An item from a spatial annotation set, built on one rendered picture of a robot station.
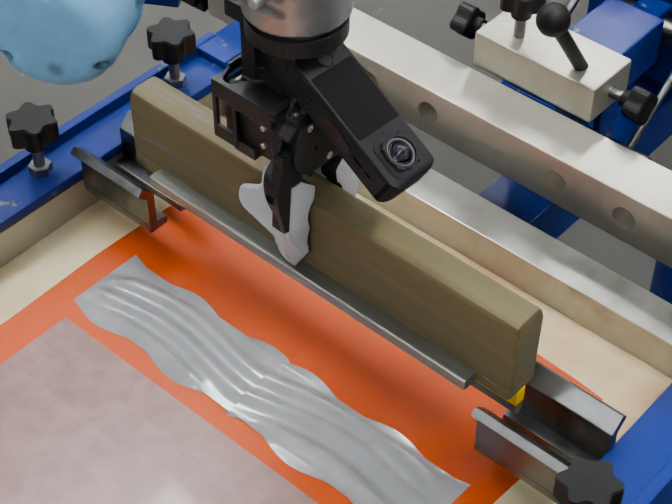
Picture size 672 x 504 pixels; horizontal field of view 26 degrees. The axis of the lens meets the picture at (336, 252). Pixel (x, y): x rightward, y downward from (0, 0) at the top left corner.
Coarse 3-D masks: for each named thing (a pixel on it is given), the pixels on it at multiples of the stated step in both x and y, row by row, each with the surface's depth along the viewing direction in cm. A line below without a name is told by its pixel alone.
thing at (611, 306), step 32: (64, 192) 124; (416, 192) 124; (448, 192) 124; (32, 224) 123; (416, 224) 126; (448, 224) 123; (480, 224) 121; (512, 224) 121; (0, 256) 122; (480, 256) 122; (512, 256) 119; (544, 256) 119; (576, 256) 119; (544, 288) 119; (576, 288) 116; (608, 288) 116; (640, 288) 116; (576, 320) 118; (608, 320) 115; (640, 320) 114; (640, 352) 115
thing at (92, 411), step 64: (128, 256) 124; (192, 256) 124; (256, 256) 124; (64, 320) 118; (256, 320) 118; (320, 320) 118; (0, 384) 114; (64, 384) 114; (128, 384) 114; (0, 448) 109; (64, 448) 109; (128, 448) 109
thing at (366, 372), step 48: (336, 336) 117; (336, 384) 114; (384, 384) 114; (432, 384) 114; (576, 384) 114; (240, 432) 110; (432, 432) 110; (192, 480) 107; (240, 480) 107; (288, 480) 107; (480, 480) 107
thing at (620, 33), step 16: (608, 0) 135; (592, 16) 134; (608, 16) 134; (624, 16) 134; (640, 16) 134; (576, 32) 132; (592, 32) 132; (608, 32) 132; (624, 32) 132; (640, 32) 132; (656, 32) 133; (608, 48) 130; (624, 48) 130; (640, 48) 132; (656, 48) 135; (640, 64) 134; (528, 96) 126; (560, 112) 125
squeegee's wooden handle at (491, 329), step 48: (144, 96) 114; (144, 144) 117; (192, 144) 112; (336, 192) 106; (336, 240) 106; (384, 240) 103; (384, 288) 105; (432, 288) 101; (480, 288) 100; (432, 336) 104; (480, 336) 100; (528, 336) 99
